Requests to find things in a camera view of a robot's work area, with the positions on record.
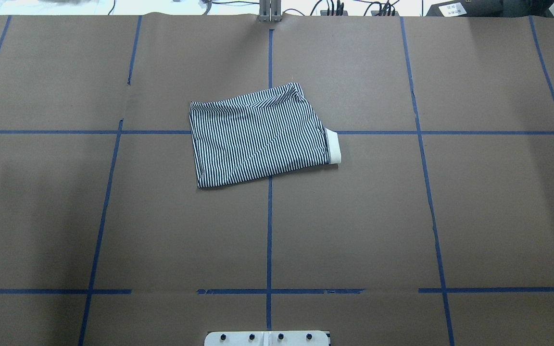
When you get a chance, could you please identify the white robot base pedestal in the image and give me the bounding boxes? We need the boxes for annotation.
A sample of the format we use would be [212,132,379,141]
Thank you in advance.
[204,330,331,346]

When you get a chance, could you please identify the aluminium extrusion frame post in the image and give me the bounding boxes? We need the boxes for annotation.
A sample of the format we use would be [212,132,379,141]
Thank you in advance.
[258,0,283,23]

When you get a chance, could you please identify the blue tape strip crosswise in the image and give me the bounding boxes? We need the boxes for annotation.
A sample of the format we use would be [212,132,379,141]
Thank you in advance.
[0,130,554,136]
[0,287,554,295]

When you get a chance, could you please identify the navy white striped polo shirt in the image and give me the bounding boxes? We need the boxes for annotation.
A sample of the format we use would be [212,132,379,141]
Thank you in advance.
[189,83,341,188]

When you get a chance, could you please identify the blue tape strip centre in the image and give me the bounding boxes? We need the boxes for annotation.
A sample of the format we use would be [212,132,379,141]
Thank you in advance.
[265,29,275,331]

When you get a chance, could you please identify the black plug cluster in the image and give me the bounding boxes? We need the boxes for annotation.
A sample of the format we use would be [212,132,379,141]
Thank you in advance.
[316,0,348,17]

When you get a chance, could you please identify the black box with label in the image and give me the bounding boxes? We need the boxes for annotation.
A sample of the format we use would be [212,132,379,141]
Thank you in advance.
[424,0,504,17]

